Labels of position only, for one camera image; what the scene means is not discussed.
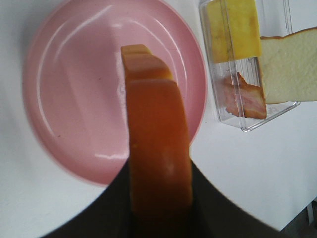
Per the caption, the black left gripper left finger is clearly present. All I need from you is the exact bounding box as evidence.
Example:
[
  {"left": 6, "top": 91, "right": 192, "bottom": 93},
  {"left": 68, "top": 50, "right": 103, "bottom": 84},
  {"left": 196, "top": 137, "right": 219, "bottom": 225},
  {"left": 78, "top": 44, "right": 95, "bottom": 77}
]
[{"left": 45, "top": 162, "right": 135, "bottom": 238}]

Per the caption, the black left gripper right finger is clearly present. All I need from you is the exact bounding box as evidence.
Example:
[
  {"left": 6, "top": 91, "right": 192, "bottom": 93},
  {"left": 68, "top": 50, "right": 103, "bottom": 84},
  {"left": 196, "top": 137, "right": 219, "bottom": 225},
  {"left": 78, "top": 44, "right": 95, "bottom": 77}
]
[{"left": 184, "top": 162, "right": 317, "bottom": 238}]

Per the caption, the pink bacon strip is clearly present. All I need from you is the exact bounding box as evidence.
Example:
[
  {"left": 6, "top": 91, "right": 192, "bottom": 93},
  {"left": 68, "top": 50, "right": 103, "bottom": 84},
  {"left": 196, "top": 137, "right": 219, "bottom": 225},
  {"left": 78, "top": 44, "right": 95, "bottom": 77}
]
[{"left": 223, "top": 72, "right": 267, "bottom": 119}]

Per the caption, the bread slice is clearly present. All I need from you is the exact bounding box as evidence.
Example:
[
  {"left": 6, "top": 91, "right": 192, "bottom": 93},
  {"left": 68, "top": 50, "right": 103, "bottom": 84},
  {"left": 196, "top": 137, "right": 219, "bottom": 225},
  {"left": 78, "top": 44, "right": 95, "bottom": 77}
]
[
  {"left": 259, "top": 27, "right": 317, "bottom": 104},
  {"left": 121, "top": 44, "right": 193, "bottom": 229}
]

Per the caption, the pink round plate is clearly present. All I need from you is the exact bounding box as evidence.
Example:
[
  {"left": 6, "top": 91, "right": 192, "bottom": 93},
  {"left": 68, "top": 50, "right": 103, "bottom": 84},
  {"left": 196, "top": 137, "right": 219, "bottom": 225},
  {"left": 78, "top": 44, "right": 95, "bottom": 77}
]
[{"left": 23, "top": 0, "right": 207, "bottom": 184}]

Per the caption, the yellow cheese slice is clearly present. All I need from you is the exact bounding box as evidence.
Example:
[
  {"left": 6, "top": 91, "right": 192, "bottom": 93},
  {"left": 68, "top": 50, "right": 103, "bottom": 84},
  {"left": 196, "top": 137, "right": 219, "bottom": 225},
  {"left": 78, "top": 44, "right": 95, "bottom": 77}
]
[{"left": 206, "top": 0, "right": 262, "bottom": 63}]

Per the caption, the right clear plastic tray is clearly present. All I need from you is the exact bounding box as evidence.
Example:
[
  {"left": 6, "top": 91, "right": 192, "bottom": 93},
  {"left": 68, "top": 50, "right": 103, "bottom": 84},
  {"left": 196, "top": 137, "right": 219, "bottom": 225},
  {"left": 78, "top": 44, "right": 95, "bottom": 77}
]
[{"left": 199, "top": 0, "right": 300, "bottom": 132}]

